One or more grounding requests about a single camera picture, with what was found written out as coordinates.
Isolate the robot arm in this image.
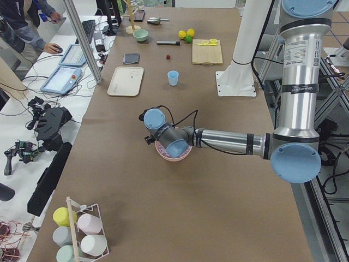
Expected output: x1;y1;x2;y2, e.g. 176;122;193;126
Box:
139;1;334;183

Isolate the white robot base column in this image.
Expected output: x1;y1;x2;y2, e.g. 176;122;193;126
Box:
216;0;273;97

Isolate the pile of clear ice cubes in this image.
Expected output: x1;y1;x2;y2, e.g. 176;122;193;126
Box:
159;146;170;157

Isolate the light blue plastic cup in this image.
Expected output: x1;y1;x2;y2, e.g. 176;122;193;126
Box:
167;70;179;86

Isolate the steel ice scoop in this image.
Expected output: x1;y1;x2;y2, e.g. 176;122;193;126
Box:
147;17;170;25

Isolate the pink plastic cup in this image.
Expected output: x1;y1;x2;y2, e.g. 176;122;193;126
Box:
77;213;103;235

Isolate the white plastic cup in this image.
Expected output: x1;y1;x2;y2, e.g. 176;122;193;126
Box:
80;235;107;257

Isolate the yellow plastic cup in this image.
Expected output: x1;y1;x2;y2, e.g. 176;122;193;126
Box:
52;207;70;227

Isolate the grey plastic cup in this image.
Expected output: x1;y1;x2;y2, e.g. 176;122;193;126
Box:
52;227;73;247

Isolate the light green plastic cup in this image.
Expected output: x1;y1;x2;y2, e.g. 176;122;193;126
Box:
56;245;75;262

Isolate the pink bowl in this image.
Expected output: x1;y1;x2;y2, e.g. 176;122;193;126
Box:
154;140;193;163

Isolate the cream serving tray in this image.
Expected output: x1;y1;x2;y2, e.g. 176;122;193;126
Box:
107;67;144;97

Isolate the wooden cutting board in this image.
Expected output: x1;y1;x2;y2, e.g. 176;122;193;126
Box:
192;39;223;66

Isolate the grey folded cloth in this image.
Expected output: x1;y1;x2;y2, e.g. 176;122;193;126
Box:
122;53;140;64

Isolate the green lime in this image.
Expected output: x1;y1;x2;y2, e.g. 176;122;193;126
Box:
185;35;192;44

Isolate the lower whole yellow lemon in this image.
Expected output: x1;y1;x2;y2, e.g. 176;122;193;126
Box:
178;30;187;39

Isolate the whole yellow lemon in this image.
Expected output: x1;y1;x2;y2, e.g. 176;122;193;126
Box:
178;30;187;39
186;28;195;38

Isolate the upper whole yellow lemon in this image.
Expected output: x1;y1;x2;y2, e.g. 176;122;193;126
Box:
186;28;195;38

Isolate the light green bowl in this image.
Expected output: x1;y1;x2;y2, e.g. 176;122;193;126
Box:
133;29;149;42

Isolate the wooden glass stand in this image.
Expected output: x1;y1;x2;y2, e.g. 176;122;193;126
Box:
123;0;141;35

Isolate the near teach pendant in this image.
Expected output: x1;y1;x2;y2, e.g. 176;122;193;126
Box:
40;66;82;94

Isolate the teach pendant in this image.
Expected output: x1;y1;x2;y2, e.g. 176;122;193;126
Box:
59;44;86;67
40;66;82;94

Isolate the far teach pendant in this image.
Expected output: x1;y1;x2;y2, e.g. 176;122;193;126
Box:
59;44;86;67

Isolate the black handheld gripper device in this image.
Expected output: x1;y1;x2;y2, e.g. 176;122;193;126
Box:
35;107;72;151

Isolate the black keyboard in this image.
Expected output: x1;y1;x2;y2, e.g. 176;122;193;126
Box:
81;20;95;43

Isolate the black long bar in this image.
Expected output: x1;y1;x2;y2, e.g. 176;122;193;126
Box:
27;142;72;217

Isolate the black monitor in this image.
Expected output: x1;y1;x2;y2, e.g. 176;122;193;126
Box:
96;0;122;37

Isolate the person at desk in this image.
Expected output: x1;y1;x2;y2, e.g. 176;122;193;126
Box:
1;1;63;63

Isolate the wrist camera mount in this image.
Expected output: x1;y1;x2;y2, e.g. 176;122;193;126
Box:
144;136;154;145

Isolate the white wire cup rack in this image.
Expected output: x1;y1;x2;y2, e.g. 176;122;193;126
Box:
66;196;110;261

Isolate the wooden rack handle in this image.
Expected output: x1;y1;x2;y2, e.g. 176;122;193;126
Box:
66;196;81;262

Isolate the aluminium frame post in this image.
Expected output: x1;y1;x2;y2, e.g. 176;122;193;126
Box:
63;0;102;85

